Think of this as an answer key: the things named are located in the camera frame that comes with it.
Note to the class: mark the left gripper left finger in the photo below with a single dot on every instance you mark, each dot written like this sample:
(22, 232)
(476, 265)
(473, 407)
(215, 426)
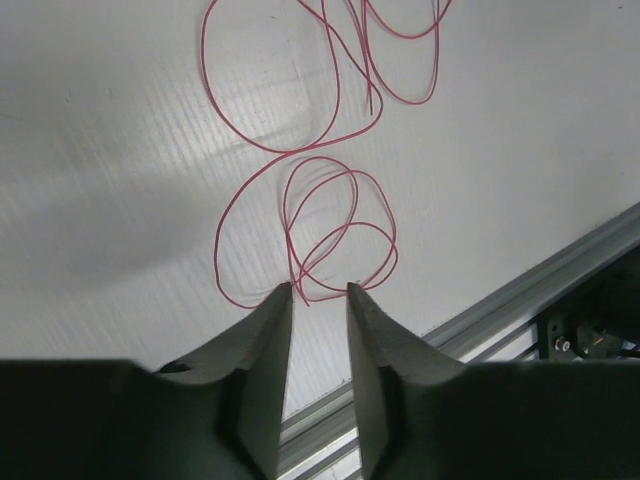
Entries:
(248, 362)

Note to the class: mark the aluminium mounting rail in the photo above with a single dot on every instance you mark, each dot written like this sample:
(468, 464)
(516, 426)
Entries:
(522, 385)

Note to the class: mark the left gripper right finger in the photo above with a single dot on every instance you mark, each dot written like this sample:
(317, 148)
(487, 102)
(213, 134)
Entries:
(397, 381)

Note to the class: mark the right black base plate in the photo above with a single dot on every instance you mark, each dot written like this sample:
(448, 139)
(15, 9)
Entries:
(598, 320)

